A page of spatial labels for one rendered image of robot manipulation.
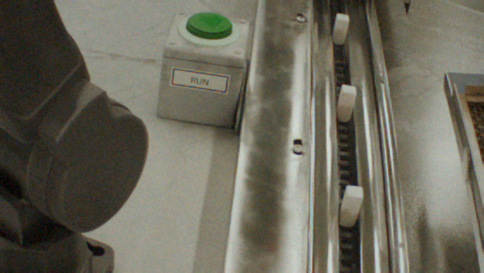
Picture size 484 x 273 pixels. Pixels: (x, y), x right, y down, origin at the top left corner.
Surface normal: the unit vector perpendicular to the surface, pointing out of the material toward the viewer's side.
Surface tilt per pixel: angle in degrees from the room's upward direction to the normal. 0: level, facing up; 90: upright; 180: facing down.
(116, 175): 90
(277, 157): 0
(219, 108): 90
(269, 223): 0
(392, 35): 0
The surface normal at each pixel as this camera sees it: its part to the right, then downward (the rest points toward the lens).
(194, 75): -0.07, 0.59
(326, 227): 0.14, -0.79
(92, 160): 0.80, 0.44
